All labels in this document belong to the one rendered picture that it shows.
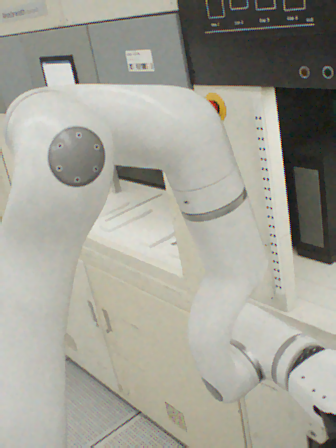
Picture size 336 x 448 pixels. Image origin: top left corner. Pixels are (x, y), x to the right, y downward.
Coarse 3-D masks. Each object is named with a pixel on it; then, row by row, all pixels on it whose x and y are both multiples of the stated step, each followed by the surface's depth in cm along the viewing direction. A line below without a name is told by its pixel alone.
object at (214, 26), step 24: (216, 0) 107; (240, 0) 102; (264, 0) 98; (288, 0) 94; (312, 0) 91; (216, 24) 109; (240, 24) 105; (264, 24) 100; (288, 24) 96; (312, 24) 93; (216, 96) 118; (312, 432) 138
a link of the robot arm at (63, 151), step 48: (48, 96) 58; (48, 144) 52; (96, 144) 53; (48, 192) 53; (96, 192) 55; (0, 240) 60; (48, 240) 59; (0, 288) 62; (48, 288) 62; (0, 336) 63; (48, 336) 64; (0, 384) 62; (48, 384) 64; (0, 432) 61; (48, 432) 63
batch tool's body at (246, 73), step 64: (192, 0) 112; (192, 64) 119; (256, 64) 106; (320, 64) 95; (256, 128) 112; (320, 128) 155; (256, 192) 121; (320, 192) 138; (320, 256) 146; (320, 320) 124
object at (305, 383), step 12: (312, 348) 75; (324, 348) 77; (300, 360) 75; (312, 360) 75; (324, 360) 74; (300, 372) 73; (312, 372) 73; (324, 372) 72; (300, 384) 72; (312, 384) 71; (324, 384) 70; (300, 396) 72; (312, 396) 69; (324, 396) 69; (312, 408) 70; (324, 408) 68
